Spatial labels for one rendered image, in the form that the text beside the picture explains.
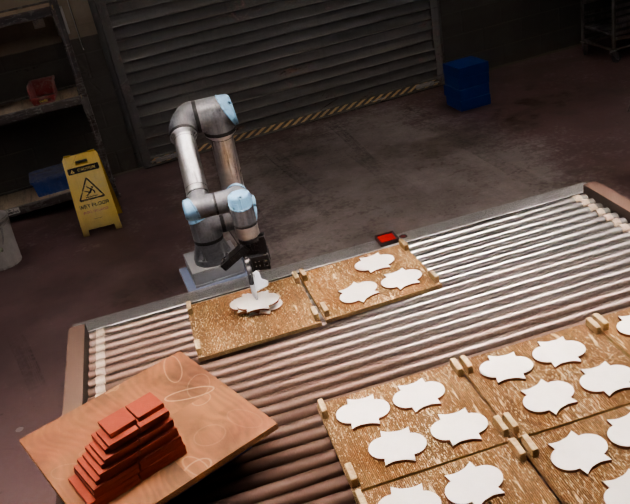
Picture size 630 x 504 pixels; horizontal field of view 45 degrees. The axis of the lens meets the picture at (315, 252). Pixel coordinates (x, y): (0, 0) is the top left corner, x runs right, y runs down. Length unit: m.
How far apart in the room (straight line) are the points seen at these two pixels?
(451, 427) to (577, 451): 0.30
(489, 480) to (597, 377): 0.46
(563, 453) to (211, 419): 0.86
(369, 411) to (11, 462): 2.30
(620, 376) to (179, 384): 1.18
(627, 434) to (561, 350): 0.36
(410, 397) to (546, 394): 0.35
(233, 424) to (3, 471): 2.13
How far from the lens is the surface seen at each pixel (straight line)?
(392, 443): 1.96
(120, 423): 1.85
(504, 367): 2.16
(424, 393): 2.09
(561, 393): 2.08
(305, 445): 2.04
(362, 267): 2.72
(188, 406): 2.08
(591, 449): 1.93
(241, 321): 2.57
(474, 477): 1.86
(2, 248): 5.95
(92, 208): 6.03
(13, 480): 3.88
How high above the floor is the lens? 2.26
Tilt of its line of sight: 27 degrees down
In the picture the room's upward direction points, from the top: 11 degrees counter-clockwise
